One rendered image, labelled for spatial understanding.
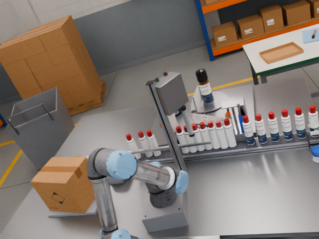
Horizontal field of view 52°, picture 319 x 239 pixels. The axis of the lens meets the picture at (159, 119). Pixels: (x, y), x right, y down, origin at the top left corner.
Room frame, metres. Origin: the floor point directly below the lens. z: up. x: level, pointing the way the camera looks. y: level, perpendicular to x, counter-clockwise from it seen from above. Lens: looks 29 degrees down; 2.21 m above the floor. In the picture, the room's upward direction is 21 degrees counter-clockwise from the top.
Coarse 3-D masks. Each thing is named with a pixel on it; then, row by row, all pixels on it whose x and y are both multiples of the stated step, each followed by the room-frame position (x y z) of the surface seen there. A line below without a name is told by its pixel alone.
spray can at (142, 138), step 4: (140, 132) 1.92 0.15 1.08; (140, 136) 1.91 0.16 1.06; (144, 136) 1.92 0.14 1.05; (140, 140) 1.91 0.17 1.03; (144, 140) 1.90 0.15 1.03; (144, 144) 1.90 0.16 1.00; (148, 144) 1.91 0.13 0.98; (144, 148) 1.90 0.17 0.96; (148, 148) 1.90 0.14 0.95; (148, 152) 1.90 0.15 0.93; (148, 156) 1.90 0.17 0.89
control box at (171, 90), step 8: (160, 80) 1.72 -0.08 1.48; (168, 80) 1.68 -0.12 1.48; (176, 80) 1.70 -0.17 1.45; (160, 88) 1.63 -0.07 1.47; (168, 88) 1.66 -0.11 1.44; (176, 88) 1.69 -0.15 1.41; (184, 88) 1.72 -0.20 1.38; (160, 96) 1.65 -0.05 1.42; (168, 96) 1.65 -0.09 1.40; (176, 96) 1.68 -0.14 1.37; (184, 96) 1.71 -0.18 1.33; (168, 104) 1.64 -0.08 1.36; (176, 104) 1.67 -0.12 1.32; (184, 104) 1.70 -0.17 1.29; (168, 112) 1.63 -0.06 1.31
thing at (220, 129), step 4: (216, 120) 1.72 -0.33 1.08; (216, 124) 1.70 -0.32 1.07; (220, 124) 1.70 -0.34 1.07; (216, 128) 1.71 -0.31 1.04; (220, 128) 1.69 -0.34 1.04; (216, 132) 1.71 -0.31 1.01; (220, 132) 1.69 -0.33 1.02; (224, 132) 1.69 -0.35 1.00; (220, 136) 1.69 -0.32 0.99; (224, 136) 1.69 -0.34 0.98; (220, 140) 1.70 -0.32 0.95; (224, 140) 1.69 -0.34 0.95; (220, 144) 1.70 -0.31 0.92; (224, 144) 1.69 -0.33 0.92; (224, 148) 1.69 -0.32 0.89
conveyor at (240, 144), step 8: (280, 136) 1.61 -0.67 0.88; (296, 136) 1.56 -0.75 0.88; (240, 144) 1.68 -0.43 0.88; (256, 144) 1.62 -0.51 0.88; (264, 144) 1.60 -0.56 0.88; (272, 144) 1.57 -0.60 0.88; (152, 152) 1.95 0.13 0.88; (168, 152) 1.88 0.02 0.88; (200, 152) 1.75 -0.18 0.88; (208, 152) 1.72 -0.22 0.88; (144, 160) 1.89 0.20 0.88
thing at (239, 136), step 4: (244, 104) 1.74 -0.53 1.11; (232, 108) 1.75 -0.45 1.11; (240, 108) 1.80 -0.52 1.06; (244, 108) 1.70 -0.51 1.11; (232, 112) 1.75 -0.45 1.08; (240, 112) 1.70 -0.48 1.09; (244, 112) 1.70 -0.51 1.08; (236, 120) 1.81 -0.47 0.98; (236, 124) 1.77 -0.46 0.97; (236, 128) 1.75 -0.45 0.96; (240, 128) 1.76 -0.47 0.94; (236, 132) 1.73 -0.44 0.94; (240, 132) 1.71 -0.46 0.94; (236, 136) 1.71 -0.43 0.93; (240, 136) 1.70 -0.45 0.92; (244, 136) 1.69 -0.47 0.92; (236, 140) 1.71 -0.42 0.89; (240, 140) 1.70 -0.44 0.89; (244, 140) 1.69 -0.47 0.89
